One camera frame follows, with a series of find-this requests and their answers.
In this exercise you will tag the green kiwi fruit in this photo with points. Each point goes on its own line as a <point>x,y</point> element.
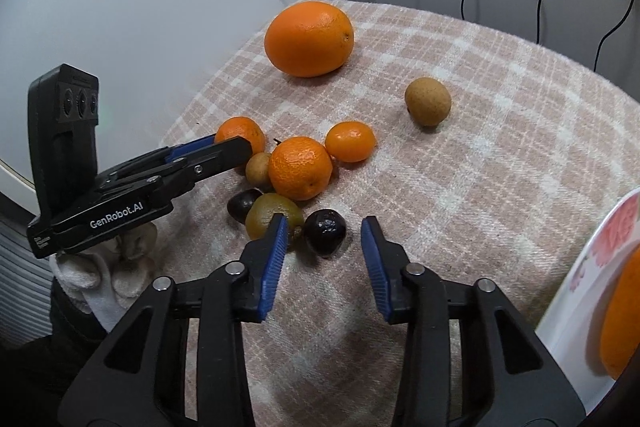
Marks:
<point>266,206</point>

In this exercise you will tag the pink plaid tablecloth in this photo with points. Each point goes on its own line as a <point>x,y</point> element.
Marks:
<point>535,152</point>

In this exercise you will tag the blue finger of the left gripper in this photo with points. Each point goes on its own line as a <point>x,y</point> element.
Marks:
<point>156,158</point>

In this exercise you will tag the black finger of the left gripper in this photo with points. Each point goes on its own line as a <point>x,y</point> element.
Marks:
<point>181,174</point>

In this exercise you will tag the large orange on plate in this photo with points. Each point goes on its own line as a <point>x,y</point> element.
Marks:
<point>619,337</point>

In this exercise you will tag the large orange on table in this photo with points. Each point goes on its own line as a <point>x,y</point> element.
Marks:
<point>309,39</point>

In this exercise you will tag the textured mandarin orange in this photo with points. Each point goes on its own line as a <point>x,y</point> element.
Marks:
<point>300,168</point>

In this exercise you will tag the small brown longan fruit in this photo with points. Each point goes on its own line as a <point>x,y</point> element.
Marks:
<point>257,171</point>

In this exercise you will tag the dark plum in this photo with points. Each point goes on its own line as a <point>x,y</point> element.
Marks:
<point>239,205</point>
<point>324,232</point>

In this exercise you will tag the brown kiwi fruit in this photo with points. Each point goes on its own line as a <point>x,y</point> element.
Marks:
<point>428,101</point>

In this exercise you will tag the white floral plate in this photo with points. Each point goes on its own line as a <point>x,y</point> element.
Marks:
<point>571,326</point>

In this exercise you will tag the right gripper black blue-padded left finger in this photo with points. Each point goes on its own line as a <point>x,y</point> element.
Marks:
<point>176,357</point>

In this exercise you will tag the white gloved hand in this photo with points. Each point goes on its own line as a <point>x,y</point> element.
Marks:
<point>106,279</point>

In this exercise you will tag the small shiny mandarin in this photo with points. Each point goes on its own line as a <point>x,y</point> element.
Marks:
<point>350,141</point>

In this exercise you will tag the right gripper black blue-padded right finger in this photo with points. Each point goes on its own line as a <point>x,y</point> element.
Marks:
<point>471,359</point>

